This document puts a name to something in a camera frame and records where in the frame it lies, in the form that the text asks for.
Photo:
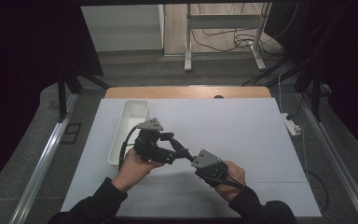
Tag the person's right hand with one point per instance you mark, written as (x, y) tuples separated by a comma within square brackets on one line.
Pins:
[(234, 179)]

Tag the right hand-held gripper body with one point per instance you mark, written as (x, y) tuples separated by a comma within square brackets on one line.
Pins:
[(211, 168)]

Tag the aluminium rail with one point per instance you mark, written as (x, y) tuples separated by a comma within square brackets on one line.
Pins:
[(48, 152), (332, 152)]

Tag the dark floor vent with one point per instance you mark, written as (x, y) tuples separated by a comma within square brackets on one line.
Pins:
[(71, 133)]

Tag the white metal desk frame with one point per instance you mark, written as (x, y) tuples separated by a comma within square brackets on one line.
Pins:
[(188, 46)]

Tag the wooden table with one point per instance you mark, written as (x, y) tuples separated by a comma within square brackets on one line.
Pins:
[(167, 92)]

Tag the white cabinet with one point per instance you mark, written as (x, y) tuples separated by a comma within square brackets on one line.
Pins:
[(122, 28)]

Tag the black stand leg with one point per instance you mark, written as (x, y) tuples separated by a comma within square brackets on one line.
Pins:
[(62, 99), (316, 99)]

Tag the black curtain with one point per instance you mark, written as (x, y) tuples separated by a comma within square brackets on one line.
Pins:
[(18, 77), (348, 62)]

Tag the white table mat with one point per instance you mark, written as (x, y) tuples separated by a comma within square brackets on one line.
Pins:
[(239, 133)]

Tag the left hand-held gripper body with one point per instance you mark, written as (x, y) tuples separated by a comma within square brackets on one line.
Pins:
[(147, 146)]

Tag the person's left hand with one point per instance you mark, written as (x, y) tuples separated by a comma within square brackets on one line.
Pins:
[(133, 171)]

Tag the white power strip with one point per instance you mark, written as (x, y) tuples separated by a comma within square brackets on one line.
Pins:
[(291, 125)]

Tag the white plastic storage bin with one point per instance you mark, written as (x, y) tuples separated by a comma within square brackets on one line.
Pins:
[(133, 112)]

